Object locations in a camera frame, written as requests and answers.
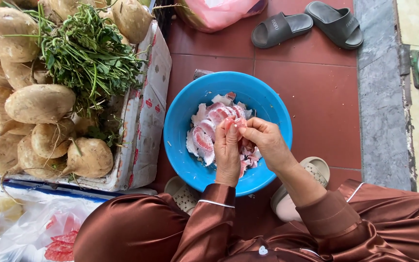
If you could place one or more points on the clear bag of pomelo segments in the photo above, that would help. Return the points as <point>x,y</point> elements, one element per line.
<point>49,236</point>

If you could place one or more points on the person's right hand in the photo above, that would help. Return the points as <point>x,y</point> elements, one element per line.
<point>271,143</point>

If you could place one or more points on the cream perforated sandal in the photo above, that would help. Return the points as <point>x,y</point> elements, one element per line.
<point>316,171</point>
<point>183,194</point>

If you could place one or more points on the dark grey slipper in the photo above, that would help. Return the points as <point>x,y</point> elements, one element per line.
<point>336,23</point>
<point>280,29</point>

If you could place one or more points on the bunch of green herbs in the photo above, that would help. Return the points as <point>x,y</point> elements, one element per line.
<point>86,54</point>

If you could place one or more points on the white foam box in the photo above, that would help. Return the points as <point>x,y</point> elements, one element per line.
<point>144,120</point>

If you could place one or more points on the person's left hand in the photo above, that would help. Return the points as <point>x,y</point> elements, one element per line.
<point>227,163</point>

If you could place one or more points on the heap of brown jicama roots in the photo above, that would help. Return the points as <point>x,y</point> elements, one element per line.
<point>40,103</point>

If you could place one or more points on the pile of peeled pomelo pieces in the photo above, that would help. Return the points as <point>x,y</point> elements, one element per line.
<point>204,140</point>

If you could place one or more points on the pink pomelo segment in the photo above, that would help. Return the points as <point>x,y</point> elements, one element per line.
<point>240,122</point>

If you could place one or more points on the brown satin pajamas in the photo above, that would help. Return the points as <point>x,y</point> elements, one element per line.
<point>376,225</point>

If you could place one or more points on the grey metal piece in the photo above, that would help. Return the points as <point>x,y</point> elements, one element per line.
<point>202,73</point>

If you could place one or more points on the blue plastic basin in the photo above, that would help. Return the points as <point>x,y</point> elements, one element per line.
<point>184,120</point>

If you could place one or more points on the pink plastic bag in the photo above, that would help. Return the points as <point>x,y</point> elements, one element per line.
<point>218,12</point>

